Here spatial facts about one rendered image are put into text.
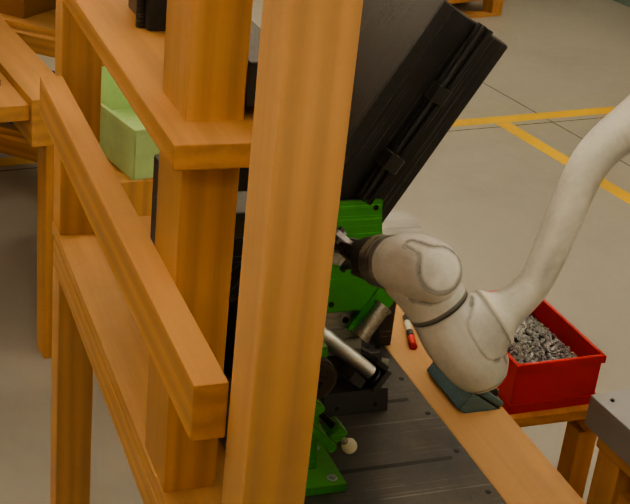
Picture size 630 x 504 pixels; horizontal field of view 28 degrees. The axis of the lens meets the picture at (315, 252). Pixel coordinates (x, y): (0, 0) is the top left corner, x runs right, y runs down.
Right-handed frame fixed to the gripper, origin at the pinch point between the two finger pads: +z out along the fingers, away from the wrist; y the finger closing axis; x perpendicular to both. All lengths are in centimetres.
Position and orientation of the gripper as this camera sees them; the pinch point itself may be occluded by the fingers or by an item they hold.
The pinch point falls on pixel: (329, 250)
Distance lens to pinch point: 225.4
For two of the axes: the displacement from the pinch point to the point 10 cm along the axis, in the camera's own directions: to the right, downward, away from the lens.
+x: -6.3, 7.5, -2.1
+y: -6.7, -6.5, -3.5
